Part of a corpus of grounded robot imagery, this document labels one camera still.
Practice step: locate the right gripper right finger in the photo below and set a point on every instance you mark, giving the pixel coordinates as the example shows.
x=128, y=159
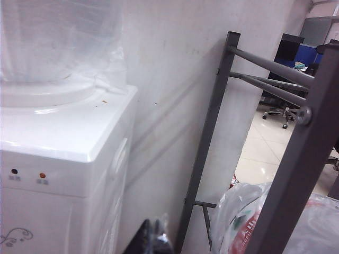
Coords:
x=162, y=240

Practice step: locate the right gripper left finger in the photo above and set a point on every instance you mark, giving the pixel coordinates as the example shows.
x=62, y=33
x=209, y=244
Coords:
x=141, y=240

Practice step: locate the white water dispenser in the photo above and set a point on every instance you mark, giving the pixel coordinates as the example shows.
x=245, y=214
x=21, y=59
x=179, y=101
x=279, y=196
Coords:
x=53, y=132

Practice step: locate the plastic-wrapped water jug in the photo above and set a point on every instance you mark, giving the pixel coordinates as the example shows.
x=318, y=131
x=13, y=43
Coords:
x=53, y=39

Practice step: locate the green desk item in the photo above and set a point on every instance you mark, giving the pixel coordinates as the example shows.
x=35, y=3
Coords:
x=299, y=65

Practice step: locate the blue desk partition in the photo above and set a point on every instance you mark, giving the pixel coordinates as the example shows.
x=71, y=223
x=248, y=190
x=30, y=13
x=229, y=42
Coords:
x=307, y=54

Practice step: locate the white plastic bag red print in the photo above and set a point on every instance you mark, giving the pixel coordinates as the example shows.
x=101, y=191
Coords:
x=238, y=211

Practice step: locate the red packet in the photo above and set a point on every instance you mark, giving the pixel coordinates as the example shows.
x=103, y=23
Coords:
x=234, y=182

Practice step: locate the clear plastic bag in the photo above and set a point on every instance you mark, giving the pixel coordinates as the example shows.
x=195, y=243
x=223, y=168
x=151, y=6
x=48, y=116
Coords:
x=317, y=225

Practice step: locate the chrome office chair base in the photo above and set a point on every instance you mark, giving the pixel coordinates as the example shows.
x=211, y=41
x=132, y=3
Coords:
x=287, y=113

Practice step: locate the black office chair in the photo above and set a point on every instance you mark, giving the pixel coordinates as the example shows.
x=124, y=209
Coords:
x=321, y=49
x=278, y=76

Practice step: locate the black computer monitor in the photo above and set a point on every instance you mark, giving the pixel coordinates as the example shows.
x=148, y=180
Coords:
x=288, y=49

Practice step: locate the grey partition panel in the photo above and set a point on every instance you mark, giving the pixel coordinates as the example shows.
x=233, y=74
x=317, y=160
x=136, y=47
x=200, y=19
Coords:
x=315, y=31

